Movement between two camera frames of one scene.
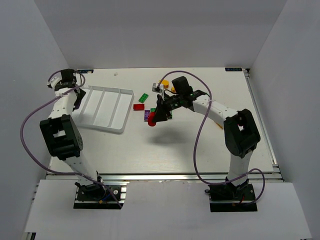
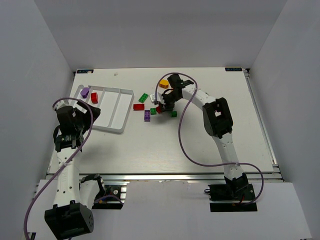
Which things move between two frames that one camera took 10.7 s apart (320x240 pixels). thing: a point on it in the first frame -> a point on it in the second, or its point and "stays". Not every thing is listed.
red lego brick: [138, 107] stays
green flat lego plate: [143, 98] stays
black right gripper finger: [161, 113] -> [170, 106]
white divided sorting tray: [106, 108] stays
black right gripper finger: [166, 115] -> [163, 107]
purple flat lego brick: [147, 113] stays
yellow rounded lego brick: [165, 83] stays
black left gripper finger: [80, 94] -> [82, 119]
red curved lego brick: [151, 117] -> [94, 97]
